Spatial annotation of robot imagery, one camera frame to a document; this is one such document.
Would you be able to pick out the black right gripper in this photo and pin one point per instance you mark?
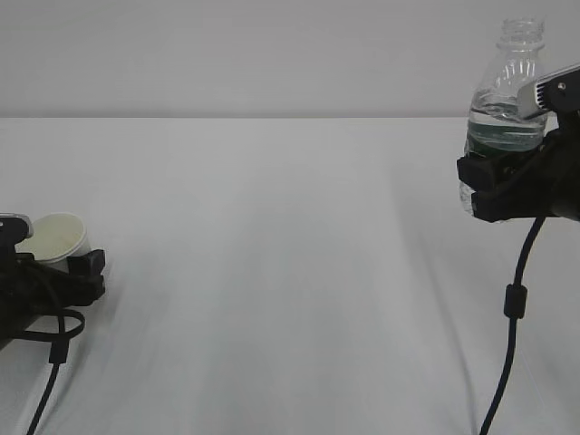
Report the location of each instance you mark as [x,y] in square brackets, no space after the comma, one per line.
[541,183]

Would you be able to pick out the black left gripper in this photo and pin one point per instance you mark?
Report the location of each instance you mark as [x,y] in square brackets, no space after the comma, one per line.
[29,291]

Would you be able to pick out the white paper cup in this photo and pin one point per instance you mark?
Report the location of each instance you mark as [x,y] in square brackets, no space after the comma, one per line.
[56,237]

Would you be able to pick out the clear green-label water bottle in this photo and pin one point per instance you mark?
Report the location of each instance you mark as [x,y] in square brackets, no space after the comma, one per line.
[494,126]

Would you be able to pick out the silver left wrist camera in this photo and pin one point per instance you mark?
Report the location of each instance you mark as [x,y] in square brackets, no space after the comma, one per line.
[15,228]

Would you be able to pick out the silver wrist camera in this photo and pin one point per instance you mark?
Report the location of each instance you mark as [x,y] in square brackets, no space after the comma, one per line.
[556,92]
[15,228]

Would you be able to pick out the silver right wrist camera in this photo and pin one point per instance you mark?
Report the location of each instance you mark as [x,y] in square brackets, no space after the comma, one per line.
[556,92]

